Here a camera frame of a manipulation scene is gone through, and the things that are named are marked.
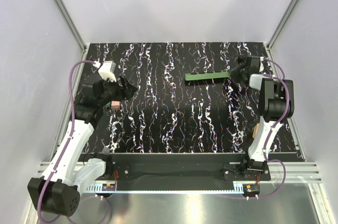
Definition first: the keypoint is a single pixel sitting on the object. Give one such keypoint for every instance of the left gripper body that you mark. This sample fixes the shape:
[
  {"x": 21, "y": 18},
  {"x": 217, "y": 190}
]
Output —
[{"x": 112, "y": 91}]

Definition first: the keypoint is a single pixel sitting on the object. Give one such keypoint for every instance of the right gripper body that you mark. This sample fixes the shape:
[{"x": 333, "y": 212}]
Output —
[{"x": 243, "y": 71}]

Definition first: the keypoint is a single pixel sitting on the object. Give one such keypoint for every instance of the pink charger plug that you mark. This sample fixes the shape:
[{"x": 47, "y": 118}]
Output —
[{"x": 115, "y": 105}]

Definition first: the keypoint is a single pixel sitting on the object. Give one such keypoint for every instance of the green power strip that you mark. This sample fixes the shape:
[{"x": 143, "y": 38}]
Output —
[{"x": 201, "y": 77}]

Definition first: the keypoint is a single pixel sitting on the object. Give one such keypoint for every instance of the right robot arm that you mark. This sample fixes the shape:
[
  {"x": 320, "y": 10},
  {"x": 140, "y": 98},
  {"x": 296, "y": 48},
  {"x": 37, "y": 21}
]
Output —
[{"x": 275, "y": 106}]

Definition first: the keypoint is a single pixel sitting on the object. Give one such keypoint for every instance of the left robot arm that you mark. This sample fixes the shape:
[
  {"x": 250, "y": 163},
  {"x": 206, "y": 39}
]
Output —
[{"x": 71, "y": 150}]

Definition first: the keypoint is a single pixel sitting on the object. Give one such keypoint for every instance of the marble pattern mat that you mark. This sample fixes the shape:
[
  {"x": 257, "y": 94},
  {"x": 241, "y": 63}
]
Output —
[{"x": 168, "y": 114}]

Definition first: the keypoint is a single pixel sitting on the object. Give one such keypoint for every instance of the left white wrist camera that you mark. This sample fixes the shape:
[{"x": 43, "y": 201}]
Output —
[{"x": 106, "y": 70}]

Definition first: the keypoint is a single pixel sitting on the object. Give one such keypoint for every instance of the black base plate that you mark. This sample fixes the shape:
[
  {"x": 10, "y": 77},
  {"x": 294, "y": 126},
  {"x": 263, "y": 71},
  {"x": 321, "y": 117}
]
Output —
[{"x": 216, "y": 165}]

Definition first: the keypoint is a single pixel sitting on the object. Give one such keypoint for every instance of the aluminium frame rail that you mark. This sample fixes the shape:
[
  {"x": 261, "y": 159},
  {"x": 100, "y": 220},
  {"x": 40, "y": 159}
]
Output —
[{"x": 101, "y": 176}]

